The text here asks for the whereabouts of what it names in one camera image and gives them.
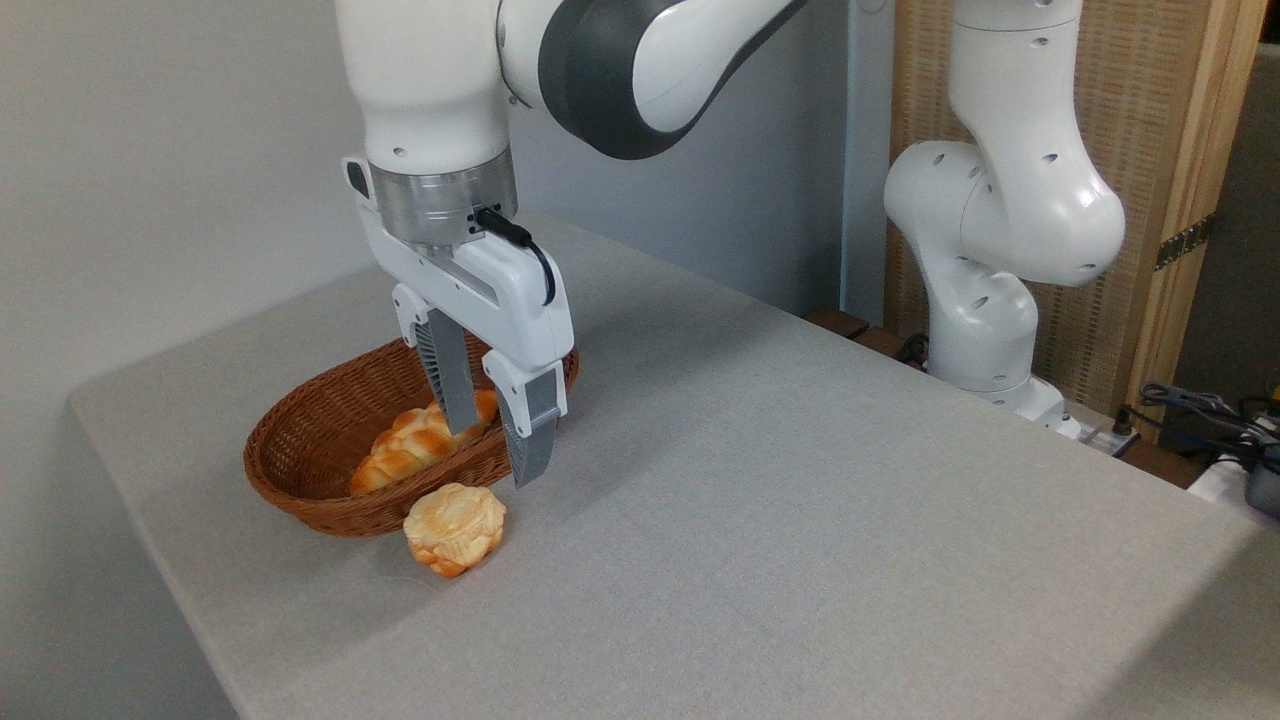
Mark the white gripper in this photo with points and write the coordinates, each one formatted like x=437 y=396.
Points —
x=500 y=290

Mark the metal screen hinge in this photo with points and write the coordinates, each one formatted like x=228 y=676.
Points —
x=1185 y=242

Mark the round bread bun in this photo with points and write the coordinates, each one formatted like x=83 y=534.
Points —
x=455 y=525

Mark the brown wicker basket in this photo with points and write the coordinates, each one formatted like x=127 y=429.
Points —
x=300 y=440

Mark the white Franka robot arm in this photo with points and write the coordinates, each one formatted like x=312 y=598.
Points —
x=430 y=80

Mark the wooden woven screen panel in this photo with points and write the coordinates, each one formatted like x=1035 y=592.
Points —
x=1130 y=100

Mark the braided bread loaf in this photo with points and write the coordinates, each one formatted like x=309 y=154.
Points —
x=400 y=455

